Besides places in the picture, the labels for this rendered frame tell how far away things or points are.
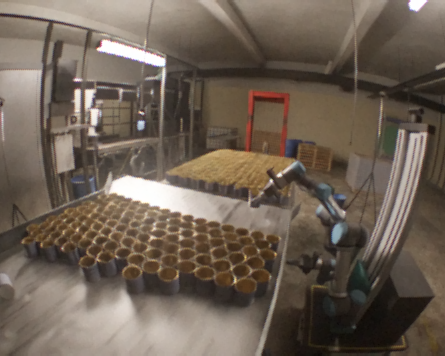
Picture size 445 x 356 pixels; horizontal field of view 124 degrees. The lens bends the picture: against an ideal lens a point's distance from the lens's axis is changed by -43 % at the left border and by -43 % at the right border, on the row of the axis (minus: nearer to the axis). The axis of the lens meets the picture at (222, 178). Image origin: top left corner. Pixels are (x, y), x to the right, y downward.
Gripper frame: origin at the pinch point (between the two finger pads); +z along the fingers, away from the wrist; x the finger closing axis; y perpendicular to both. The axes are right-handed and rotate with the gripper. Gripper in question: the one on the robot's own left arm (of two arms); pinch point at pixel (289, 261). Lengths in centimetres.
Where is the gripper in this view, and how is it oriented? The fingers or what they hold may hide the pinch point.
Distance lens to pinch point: 134.1
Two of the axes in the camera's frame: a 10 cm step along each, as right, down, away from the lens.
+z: -9.7, -1.2, 1.9
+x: 2.2, -3.0, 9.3
